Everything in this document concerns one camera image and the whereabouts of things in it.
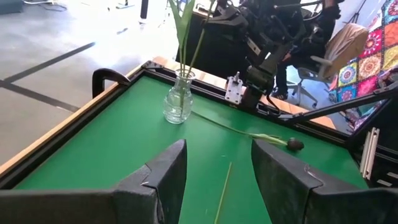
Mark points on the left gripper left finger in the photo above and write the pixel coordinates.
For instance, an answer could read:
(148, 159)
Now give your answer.
(140, 199)

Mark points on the green table mat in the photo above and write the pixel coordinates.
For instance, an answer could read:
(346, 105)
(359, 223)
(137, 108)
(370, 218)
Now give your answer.
(124, 140)

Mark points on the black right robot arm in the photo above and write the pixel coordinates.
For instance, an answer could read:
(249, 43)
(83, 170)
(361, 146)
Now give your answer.
(261, 77)

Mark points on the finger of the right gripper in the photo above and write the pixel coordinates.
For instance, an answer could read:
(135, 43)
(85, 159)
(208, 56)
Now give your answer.
(230, 23)

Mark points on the small clear glass vase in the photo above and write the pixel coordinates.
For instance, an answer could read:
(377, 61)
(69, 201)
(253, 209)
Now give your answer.
(178, 102)

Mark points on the black artificial tulip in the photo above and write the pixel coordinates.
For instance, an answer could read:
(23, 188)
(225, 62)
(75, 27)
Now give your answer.
(294, 144)
(222, 193)

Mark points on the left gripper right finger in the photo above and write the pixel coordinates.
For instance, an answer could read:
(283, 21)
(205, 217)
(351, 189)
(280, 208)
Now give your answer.
(295, 199)

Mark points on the silver metal bracket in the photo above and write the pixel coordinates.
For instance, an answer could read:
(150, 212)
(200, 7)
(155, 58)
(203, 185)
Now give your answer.
(234, 90)

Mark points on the silver aluminium extrusion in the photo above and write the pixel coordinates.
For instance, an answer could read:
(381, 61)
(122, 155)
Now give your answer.
(370, 152)

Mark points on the wooden table with black frame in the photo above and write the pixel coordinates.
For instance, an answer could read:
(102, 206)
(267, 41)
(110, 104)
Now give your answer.
(46, 137)

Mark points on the tan office chair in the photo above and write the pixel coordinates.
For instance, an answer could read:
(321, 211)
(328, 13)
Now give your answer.
(345, 46)

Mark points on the colourful patchwork quilt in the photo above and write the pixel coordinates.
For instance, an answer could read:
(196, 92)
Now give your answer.
(373, 62)

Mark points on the person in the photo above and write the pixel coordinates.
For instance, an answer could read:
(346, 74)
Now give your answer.
(311, 37)

